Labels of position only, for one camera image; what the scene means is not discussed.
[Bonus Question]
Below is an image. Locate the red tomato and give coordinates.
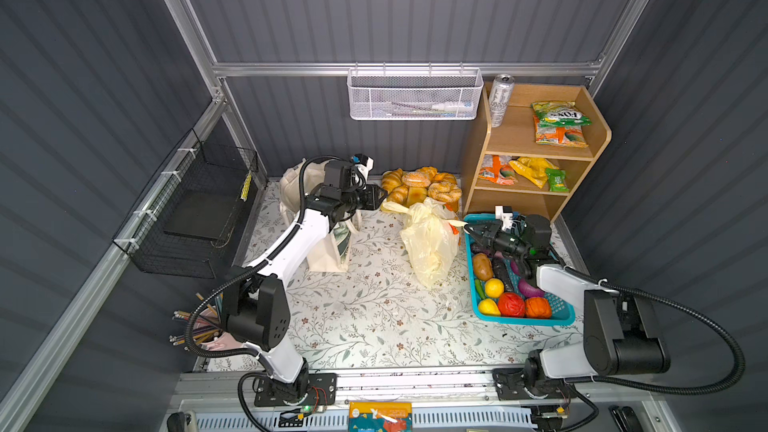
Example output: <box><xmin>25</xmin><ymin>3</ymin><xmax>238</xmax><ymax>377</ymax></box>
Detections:
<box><xmin>497</xmin><ymin>292</ymin><xmax>525</xmax><ymax>318</ymax></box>

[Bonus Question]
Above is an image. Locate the colourful box at front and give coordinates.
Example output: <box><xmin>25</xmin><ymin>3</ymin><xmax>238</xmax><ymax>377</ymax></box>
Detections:
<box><xmin>347</xmin><ymin>402</ymin><xmax>413</xmax><ymax>432</ymax></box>

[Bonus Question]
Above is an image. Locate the yellow lemon bottom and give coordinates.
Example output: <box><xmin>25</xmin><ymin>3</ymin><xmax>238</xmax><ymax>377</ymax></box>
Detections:
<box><xmin>477</xmin><ymin>298</ymin><xmax>501</xmax><ymax>317</ymax></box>

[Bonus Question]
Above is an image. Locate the cream plastic grocery bag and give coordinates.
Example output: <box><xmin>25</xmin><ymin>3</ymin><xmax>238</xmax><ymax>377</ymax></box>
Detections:
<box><xmin>380</xmin><ymin>198</ymin><xmax>466</xmax><ymax>288</ymax></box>

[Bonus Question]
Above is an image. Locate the white tube in basket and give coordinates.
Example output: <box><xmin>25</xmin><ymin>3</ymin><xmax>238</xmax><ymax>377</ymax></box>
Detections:
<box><xmin>392</xmin><ymin>101</ymin><xmax>475</xmax><ymax>117</ymax></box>

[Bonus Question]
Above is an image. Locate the teal plastic basket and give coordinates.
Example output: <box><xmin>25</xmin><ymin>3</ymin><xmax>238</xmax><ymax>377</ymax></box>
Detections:
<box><xmin>464</xmin><ymin>208</ymin><xmax>576</xmax><ymax>327</ymax></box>

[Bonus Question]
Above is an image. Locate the beige canvas tote bag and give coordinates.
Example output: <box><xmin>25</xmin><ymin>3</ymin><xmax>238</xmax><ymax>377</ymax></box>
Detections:
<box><xmin>279</xmin><ymin>162</ymin><xmax>362</xmax><ymax>273</ymax></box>

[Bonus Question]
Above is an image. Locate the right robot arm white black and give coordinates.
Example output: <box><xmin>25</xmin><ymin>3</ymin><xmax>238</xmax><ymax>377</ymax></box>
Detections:
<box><xmin>464</xmin><ymin>213</ymin><xmax>746</xmax><ymax>398</ymax></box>

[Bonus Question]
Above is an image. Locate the orange snack bag lower shelf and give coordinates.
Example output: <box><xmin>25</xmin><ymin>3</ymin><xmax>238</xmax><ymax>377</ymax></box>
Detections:
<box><xmin>478</xmin><ymin>154</ymin><xmax>517</xmax><ymax>186</ymax></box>

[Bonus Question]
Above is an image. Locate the dark eggplant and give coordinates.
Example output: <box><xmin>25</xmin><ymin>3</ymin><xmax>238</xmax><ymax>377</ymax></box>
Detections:
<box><xmin>491</xmin><ymin>257</ymin><xmax>516</xmax><ymax>293</ymax></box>

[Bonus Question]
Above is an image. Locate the silver can rear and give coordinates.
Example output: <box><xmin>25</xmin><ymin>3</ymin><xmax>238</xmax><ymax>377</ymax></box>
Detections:
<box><xmin>489</xmin><ymin>74</ymin><xmax>515</xmax><ymax>128</ymax></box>

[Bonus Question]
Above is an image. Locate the orange snack bag top shelf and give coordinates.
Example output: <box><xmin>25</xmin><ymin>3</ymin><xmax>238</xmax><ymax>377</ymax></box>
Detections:
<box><xmin>534</xmin><ymin>125</ymin><xmax>588</xmax><ymax>148</ymax></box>

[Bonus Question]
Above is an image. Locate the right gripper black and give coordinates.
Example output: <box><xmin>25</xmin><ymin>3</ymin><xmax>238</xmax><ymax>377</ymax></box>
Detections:
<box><xmin>466</xmin><ymin>222</ymin><xmax>529</xmax><ymax>262</ymax></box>

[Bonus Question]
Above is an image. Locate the brown potato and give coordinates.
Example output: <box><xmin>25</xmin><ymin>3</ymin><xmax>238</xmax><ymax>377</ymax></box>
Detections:
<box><xmin>472</xmin><ymin>253</ymin><xmax>494</xmax><ymax>282</ymax></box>

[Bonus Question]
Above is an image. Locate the purple onion lower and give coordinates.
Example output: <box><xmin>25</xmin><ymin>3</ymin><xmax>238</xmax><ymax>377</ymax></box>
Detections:
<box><xmin>517</xmin><ymin>279</ymin><xmax>545</xmax><ymax>298</ymax></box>

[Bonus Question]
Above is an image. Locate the black wire wall basket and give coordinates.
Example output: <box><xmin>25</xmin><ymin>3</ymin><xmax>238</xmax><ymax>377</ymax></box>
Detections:
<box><xmin>113</xmin><ymin>133</ymin><xmax>263</xmax><ymax>280</ymax></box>

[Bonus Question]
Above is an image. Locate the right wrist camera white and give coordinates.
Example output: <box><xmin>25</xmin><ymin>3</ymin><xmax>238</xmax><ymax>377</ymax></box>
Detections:
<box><xmin>494</xmin><ymin>205</ymin><xmax>517</xmax><ymax>232</ymax></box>

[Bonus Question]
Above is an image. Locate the wooden shelf unit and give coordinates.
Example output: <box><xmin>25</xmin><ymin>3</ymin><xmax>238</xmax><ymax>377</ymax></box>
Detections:
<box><xmin>460</xmin><ymin>83</ymin><xmax>612</xmax><ymax>221</ymax></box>

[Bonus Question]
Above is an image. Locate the pencils cup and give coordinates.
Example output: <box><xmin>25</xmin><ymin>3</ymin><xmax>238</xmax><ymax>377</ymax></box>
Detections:
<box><xmin>168</xmin><ymin>292</ymin><xmax>228</xmax><ymax>358</ymax></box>

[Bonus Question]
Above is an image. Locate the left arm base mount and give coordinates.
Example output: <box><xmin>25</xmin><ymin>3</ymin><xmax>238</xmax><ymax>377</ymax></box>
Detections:
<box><xmin>254</xmin><ymin>373</ymin><xmax>338</xmax><ymax>407</ymax></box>

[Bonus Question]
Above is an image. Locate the orange snack bag shelf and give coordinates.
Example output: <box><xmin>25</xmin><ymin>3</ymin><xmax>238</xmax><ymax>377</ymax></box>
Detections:
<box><xmin>534</xmin><ymin>125</ymin><xmax>588</xmax><ymax>148</ymax></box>
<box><xmin>478</xmin><ymin>154</ymin><xmax>517</xmax><ymax>186</ymax></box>

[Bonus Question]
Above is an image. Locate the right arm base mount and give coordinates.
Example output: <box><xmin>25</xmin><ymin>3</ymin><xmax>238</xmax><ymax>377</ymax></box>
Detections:
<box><xmin>491</xmin><ymin>366</ymin><xmax>574</xmax><ymax>402</ymax></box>

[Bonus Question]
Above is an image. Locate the green chili pepper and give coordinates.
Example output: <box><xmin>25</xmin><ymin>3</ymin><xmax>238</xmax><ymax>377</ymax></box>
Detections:
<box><xmin>474</xmin><ymin>279</ymin><xmax>486</xmax><ymax>301</ymax></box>

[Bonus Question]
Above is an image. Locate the yellow snack bag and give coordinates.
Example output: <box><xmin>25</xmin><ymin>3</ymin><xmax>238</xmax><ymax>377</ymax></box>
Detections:
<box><xmin>508</xmin><ymin>157</ymin><xmax>559</xmax><ymax>189</ymax></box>

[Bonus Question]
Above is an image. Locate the orange pumpkin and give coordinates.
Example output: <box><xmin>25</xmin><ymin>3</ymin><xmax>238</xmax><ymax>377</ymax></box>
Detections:
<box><xmin>525</xmin><ymin>297</ymin><xmax>553</xmax><ymax>320</ymax></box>

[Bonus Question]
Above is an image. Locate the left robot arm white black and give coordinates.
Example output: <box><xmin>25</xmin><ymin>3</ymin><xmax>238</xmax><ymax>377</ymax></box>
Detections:
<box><xmin>184</xmin><ymin>154</ymin><xmax>387</xmax><ymax>388</ymax></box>

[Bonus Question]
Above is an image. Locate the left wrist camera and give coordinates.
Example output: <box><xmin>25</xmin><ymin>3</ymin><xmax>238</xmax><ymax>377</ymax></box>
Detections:
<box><xmin>352</xmin><ymin>154</ymin><xmax>374</xmax><ymax>179</ymax></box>

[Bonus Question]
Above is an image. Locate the yellow lemon left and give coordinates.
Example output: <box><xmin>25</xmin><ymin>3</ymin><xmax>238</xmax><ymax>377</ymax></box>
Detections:
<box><xmin>484</xmin><ymin>278</ymin><xmax>505</xmax><ymax>300</ymax></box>

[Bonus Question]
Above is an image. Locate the green chips bag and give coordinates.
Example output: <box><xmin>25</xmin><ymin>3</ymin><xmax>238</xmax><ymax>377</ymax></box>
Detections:
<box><xmin>531</xmin><ymin>101</ymin><xmax>592</xmax><ymax>127</ymax></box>

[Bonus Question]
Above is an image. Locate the bread rolls tray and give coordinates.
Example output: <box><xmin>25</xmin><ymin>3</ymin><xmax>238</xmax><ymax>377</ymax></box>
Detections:
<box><xmin>381</xmin><ymin>166</ymin><xmax>462</xmax><ymax>212</ymax></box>

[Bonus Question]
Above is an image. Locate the yellow lemon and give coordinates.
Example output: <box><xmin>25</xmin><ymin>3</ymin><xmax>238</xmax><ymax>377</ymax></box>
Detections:
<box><xmin>484</xmin><ymin>278</ymin><xmax>505</xmax><ymax>300</ymax></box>
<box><xmin>477</xmin><ymin>298</ymin><xmax>501</xmax><ymax>317</ymax></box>

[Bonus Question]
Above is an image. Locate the white wire wall basket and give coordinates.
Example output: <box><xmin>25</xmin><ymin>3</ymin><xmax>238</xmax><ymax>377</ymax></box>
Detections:
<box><xmin>346</xmin><ymin>65</ymin><xmax>484</xmax><ymax>121</ymax></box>

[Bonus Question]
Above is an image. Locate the small green snack packet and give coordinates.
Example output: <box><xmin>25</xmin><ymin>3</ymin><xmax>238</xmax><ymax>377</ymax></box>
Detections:
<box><xmin>545</xmin><ymin>168</ymin><xmax>570</xmax><ymax>193</ymax></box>

